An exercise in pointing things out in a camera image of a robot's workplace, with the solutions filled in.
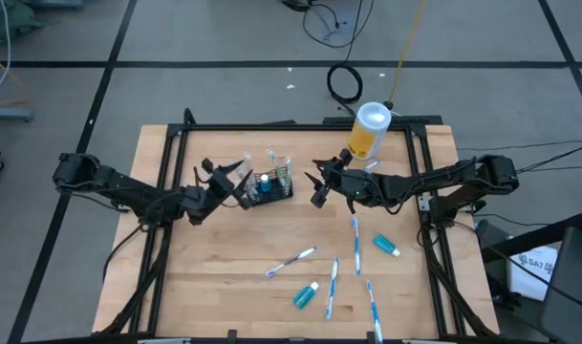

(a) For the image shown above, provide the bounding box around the black wire caddy basket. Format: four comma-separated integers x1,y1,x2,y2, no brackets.
246,164,295,207

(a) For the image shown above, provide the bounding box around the white paper sign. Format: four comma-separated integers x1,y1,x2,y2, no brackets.
507,245,559,303

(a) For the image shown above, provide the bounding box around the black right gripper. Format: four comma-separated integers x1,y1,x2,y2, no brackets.
304,149,376,208

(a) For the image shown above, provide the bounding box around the yellow wipes canister white lid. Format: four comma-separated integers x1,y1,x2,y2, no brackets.
347,100,394,161

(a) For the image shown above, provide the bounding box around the black floor device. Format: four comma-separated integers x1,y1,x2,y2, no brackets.
280,0,315,13

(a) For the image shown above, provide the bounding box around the black floor cable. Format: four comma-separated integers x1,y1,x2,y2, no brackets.
517,164,582,174
455,138,582,153

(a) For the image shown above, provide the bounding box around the black aluminium table frame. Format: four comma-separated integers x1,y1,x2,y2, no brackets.
92,107,501,344

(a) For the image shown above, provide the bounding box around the green bag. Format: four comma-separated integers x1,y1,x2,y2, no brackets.
0,0,51,43

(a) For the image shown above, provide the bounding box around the green white toothbrush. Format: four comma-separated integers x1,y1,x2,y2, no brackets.
266,148,285,188
281,156,294,188

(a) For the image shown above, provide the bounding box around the purple white toothbrush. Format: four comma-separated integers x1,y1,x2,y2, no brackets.
264,246,319,279

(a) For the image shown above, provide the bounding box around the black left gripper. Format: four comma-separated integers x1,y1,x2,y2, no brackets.
183,159,254,225

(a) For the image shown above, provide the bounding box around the black box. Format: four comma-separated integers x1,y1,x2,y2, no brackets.
474,217,511,249

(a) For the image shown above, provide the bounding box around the black metal beam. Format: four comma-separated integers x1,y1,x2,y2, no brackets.
481,209,582,264

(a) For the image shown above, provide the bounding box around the black chair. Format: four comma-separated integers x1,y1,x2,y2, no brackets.
541,226,582,344

